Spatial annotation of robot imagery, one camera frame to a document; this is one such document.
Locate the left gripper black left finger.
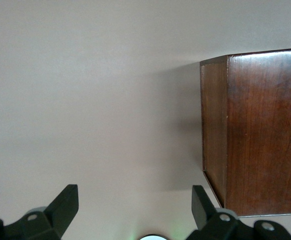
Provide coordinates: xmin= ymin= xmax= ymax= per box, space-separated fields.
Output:
xmin=0 ymin=184 xmax=79 ymax=240

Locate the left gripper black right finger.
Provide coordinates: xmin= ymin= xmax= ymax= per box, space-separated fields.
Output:
xmin=186 ymin=184 xmax=291 ymax=240

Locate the dark brown wooden cabinet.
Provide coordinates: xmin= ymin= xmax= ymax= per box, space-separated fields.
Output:
xmin=199 ymin=47 xmax=291 ymax=218

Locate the brown table cover mat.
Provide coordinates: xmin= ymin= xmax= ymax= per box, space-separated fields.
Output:
xmin=0 ymin=0 xmax=291 ymax=240

